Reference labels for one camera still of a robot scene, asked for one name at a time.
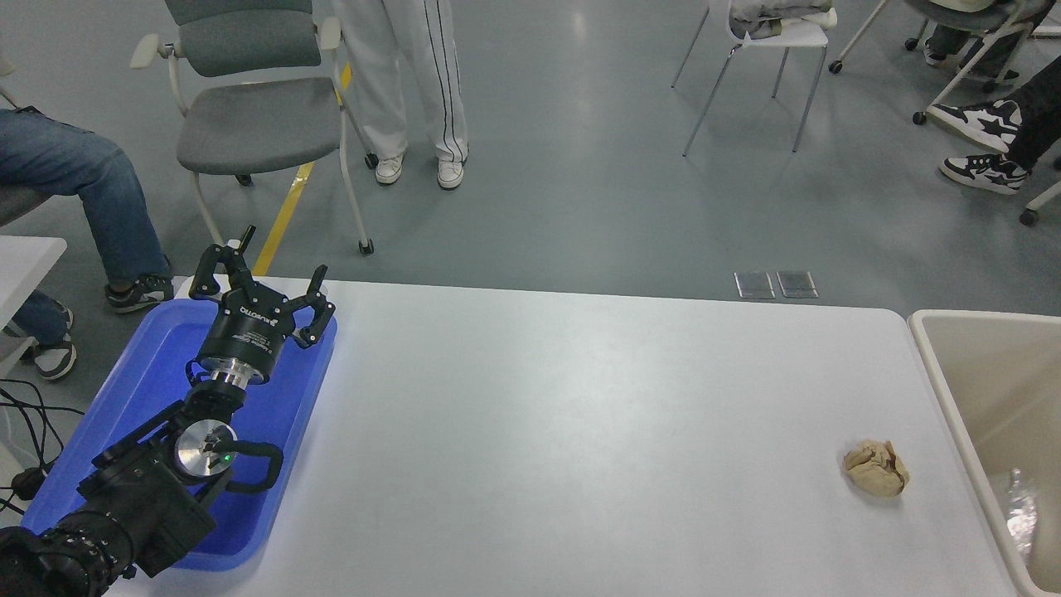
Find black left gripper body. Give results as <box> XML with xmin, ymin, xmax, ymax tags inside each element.
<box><xmin>196</xmin><ymin>280</ymin><xmax>297</xmax><ymax>381</ymax></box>

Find foil tray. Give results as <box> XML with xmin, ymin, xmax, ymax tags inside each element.
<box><xmin>1003</xmin><ymin>468</ymin><xmax>1042</xmax><ymax>566</ymax></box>

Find blue plastic tray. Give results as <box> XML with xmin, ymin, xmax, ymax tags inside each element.
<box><xmin>21</xmin><ymin>298</ymin><xmax>339</xmax><ymax>573</ymax></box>

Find grey office chair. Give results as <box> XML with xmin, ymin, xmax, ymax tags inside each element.
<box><xmin>130</xmin><ymin>0</ymin><xmax>375</xmax><ymax>255</ymax></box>

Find person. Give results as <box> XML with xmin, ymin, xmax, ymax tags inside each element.
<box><xmin>922</xmin><ymin>0</ymin><xmax>1022</xmax><ymax>84</ymax></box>
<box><xmin>330</xmin><ymin>0</ymin><xmax>470</xmax><ymax>190</ymax></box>
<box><xmin>924</xmin><ymin>58</ymin><xmax>1061</xmax><ymax>197</ymax></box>
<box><xmin>0</xmin><ymin>104</ymin><xmax>175</xmax><ymax>382</ymax></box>

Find small white table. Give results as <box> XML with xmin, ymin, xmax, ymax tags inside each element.
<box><xmin>0</xmin><ymin>235</ymin><xmax>67</xmax><ymax>378</ymax></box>

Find white metal-legged chair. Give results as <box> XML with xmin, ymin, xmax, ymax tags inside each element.
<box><xmin>671</xmin><ymin>0</ymin><xmax>838</xmax><ymax>157</ymax></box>

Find crumpled tan paper ball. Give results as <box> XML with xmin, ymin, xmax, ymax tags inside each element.
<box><xmin>843</xmin><ymin>439</ymin><xmax>911</xmax><ymax>498</ymax></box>

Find white-framed rolling chair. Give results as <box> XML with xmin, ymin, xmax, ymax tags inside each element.
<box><xmin>829</xmin><ymin>0</ymin><xmax>1061</xmax><ymax>127</ymax></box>

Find large pale bin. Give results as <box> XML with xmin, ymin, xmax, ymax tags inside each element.
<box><xmin>908</xmin><ymin>309</ymin><xmax>1061</xmax><ymax>597</ymax></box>

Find white chair leg with castor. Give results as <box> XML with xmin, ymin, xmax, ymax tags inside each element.
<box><xmin>1019</xmin><ymin>178</ymin><xmax>1061</xmax><ymax>227</ymax></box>

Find black cables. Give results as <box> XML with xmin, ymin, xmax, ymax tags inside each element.
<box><xmin>0</xmin><ymin>380</ymin><xmax>84</xmax><ymax>515</ymax></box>

